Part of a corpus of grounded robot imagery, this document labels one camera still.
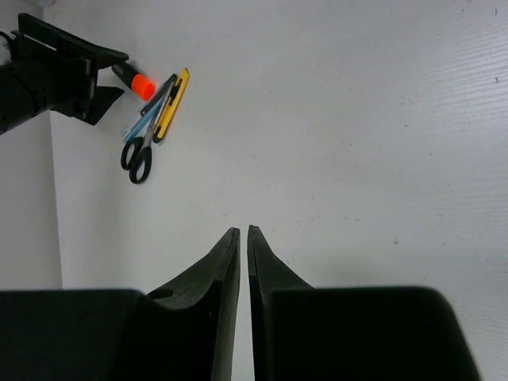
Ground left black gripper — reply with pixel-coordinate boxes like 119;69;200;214
1;13;129;134

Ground orange highlighter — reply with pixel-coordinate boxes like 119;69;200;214
112;62;156;102

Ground yellow utility knife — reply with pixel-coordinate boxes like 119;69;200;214
152;67;191;144

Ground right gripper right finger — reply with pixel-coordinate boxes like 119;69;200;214
247;225;318;380

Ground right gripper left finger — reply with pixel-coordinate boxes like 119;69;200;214
148;228;241;380

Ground blue utility knife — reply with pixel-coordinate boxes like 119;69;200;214
121;74;177;143

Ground black scissors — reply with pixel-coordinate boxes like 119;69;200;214
120;105;161;185

